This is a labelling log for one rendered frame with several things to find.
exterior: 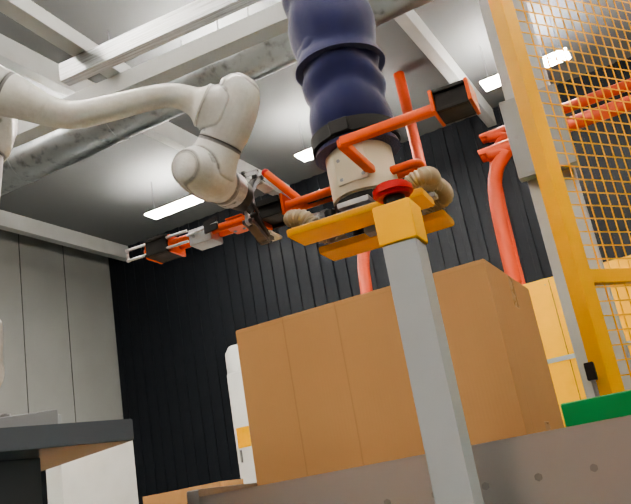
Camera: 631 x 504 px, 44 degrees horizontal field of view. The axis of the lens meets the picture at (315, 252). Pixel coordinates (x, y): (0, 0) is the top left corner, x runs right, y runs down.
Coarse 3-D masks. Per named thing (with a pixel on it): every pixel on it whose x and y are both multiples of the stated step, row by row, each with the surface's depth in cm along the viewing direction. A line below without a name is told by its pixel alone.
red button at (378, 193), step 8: (384, 184) 131; (392, 184) 130; (400, 184) 131; (408, 184) 132; (376, 192) 132; (384, 192) 131; (392, 192) 131; (400, 192) 132; (408, 192) 132; (376, 200) 135; (384, 200) 133; (392, 200) 131
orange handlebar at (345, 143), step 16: (416, 112) 162; (432, 112) 160; (368, 128) 166; (384, 128) 164; (352, 144) 168; (352, 160) 176; (368, 160) 182; (416, 160) 186; (400, 176) 191; (320, 192) 194; (288, 208) 198; (304, 208) 200; (224, 224) 204; (240, 224) 202; (176, 240) 209
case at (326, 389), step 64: (320, 320) 169; (384, 320) 162; (448, 320) 156; (512, 320) 162; (256, 384) 174; (320, 384) 166; (384, 384) 159; (512, 384) 148; (256, 448) 170; (320, 448) 163; (384, 448) 157
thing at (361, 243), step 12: (432, 216) 189; (444, 216) 188; (432, 228) 195; (444, 228) 197; (348, 240) 197; (360, 240) 195; (372, 240) 196; (324, 252) 199; (336, 252) 200; (348, 252) 202; (360, 252) 204
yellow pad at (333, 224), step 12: (420, 192) 171; (372, 204) 175; (420, 204) 177; (432, 204) 178; (336, 216) 178; (348, 216) 177; (360, 216) 177; (372, 216) 179; (300, 228) 181; (312, 228) 180; (324, 228) 181; (336, 228) 182; (348, 228) 184; (360, 228) 185; (300, 240) 186; (312, 240) 188
